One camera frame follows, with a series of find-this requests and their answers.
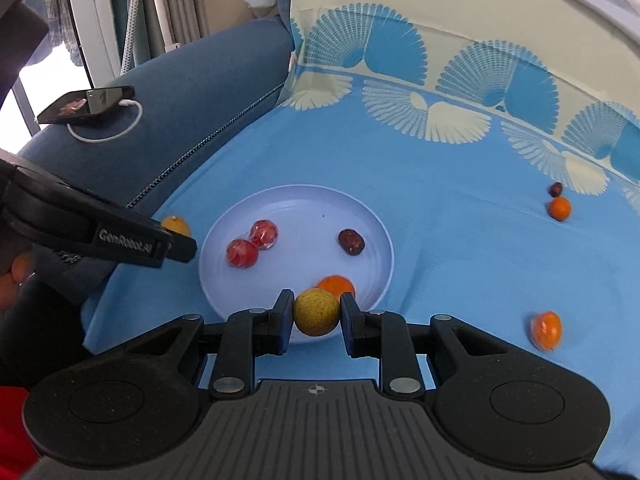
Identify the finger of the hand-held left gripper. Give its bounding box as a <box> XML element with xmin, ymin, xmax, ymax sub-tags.
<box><xmin>0</xmin><ymin>149</ymin><xmax>199</xmax><ymax>269</ymax></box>

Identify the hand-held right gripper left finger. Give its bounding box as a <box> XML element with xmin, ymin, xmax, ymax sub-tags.
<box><xmin>112</xmin><ymin>289</ymin><xmax>296</xmax><ymax>402</ymax></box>

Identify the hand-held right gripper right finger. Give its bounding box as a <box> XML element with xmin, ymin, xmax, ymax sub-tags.
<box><xmin>340</xmin><ymin>292</ymin><xmax>527</xmax><ymax>402</ymax></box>

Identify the yellow-green round fruit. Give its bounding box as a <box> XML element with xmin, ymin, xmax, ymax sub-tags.
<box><xmin>293</xmin><ymin>287</ymin><xmax>342</xmax><ymax>337</ymax></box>
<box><xmin>160</xmin><ymin>215</ymin><xmax>192</xmax><ymax>239</ymax></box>

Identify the red fruit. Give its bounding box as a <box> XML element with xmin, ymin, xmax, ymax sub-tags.
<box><xmin>226</xmin><ymin>238</ymin><xmax>259</xmax><ymax>269</ymax></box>
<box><xmin>249</xmin><ymin>219</ymin><xmax>279</xmax><ymax>249</ymax></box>

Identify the light blue plate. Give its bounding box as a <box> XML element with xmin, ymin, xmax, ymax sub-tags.
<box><xmin>198</xmin><ymin>185</ymin><xmax>395</xmax><ymax>346</ymax></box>

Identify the person's left forearm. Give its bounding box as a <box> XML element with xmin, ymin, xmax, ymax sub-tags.
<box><xmin>0</xmin><ymin>280</ymin><xmax>108</xmax><ymax>391</ymax></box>

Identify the person's left hand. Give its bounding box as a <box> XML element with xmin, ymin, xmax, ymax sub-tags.
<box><xmin>0</xmin><ymin>252</ymin><xmax>35</xmax><ymax>311</ymax></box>

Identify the plaid cloth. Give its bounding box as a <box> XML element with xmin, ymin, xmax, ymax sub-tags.
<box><xmin>45</xmin><ymin>0</ymin><xmax>82</xmax><ymax>67</ymax></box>

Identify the black smartphone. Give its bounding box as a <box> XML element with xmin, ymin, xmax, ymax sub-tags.
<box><xmin>37</xmin><ymin>86</ymin><xmax>137</xmax><ymax>125</ymax></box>

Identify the dotted fabric pole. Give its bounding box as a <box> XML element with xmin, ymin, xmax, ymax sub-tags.
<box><xmin>121</xmin><ymin>0</ymin><xmax>147</xmax><ymax>72</ymax></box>

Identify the blue fan-print bedsheet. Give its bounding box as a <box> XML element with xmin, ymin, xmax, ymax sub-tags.
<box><xmin>80</xmin><ymin>0</ymin><xmax>640</xmax><ymax>480</ymax></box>

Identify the blue denim cushion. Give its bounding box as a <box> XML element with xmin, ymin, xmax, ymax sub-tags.
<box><xmin>15</xmin><ymin>16</ymin><xmax>296</xmax><ymax>311</ymax></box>

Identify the plastic-wrapped orange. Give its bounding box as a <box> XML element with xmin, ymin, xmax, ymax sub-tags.
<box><xmin>529</xmin><ymin>311</ymin><xmax>563</xmax><ymax>352</ymax></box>

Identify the red garment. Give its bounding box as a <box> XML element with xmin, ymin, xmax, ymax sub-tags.
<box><xmin>0</xmin><ymin>385</ymin><xmax>43</xmax><ymax>480</ymax></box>

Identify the white charging cable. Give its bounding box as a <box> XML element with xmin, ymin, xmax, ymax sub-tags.
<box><xmin>66</xmin><ymin>99</ymin><xmax>144</xmax><ymax>142</ymax></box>

